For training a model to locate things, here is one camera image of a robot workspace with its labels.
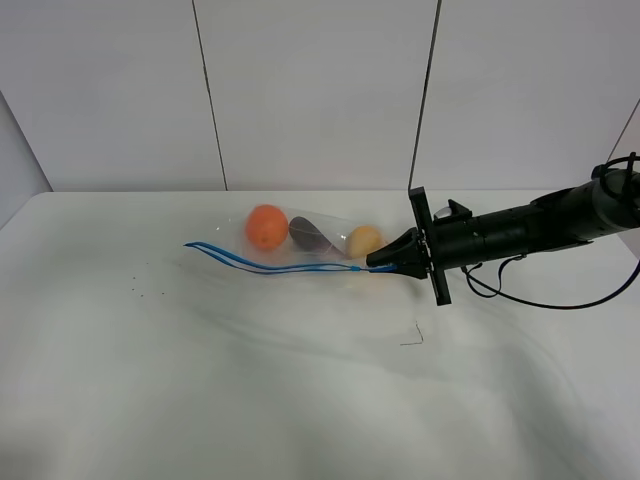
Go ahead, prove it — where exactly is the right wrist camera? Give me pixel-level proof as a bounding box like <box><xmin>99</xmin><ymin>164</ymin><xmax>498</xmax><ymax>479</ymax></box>
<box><xmin>433</xmin><ymin>199</ymin><xmax>473</xmax><ymax>224</ymax></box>

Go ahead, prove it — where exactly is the yellow lemon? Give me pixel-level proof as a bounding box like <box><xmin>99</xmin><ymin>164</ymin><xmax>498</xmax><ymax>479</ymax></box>
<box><xmin>346</xmin><ymin>225</ymin><xmax>385</xmax><ymax>259</ymax></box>

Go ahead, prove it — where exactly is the clear zip bag blue seal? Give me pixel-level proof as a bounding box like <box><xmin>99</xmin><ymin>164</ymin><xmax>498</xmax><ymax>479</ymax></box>
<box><xmin>184</xmin><ymin>204</ymin><xmax>377</xmax><ymax>276</ymax></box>

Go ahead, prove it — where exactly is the orange fruit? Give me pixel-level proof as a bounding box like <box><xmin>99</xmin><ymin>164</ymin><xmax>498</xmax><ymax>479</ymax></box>
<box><xmin>245</xmin><ymin>204</ymin><xmax>289</xmax><ymax>251</ymax></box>

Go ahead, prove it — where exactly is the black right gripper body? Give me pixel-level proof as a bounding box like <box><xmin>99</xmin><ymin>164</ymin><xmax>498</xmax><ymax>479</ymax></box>
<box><xmin>409</xmin><ymin>187</ymin><xmax>484</xmax><ymax>306</ymax></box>

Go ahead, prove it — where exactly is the purple eggplant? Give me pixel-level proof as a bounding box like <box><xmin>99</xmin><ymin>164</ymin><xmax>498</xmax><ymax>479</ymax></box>
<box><xmin>288</xmin><ymin>216</ymin><xmax>345</xmax><ymax>259</ymax></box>

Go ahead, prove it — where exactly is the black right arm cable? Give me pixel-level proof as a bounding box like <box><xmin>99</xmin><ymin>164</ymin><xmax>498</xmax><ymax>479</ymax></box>
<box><xmin>463</xmin><ymin>153</ymin><xmax>640</xmax><ymax>309</ymax></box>

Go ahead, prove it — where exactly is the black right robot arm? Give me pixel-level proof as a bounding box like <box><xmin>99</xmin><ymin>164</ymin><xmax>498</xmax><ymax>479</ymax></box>
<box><xmin>366</xmin><ymin>158</ymin><xmax>639</xmax><ymax>306</ymax></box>

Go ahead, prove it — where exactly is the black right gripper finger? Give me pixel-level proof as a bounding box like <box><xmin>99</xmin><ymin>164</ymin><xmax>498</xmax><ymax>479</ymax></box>
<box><xmin>366</xmin><ymin>228</ymin><xmax>422</xmax><ymax>266</ymax></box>
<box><xmin>370</xmin><ymin>264</ymin><xmax>428</xmax><ymax>280</ymax></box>

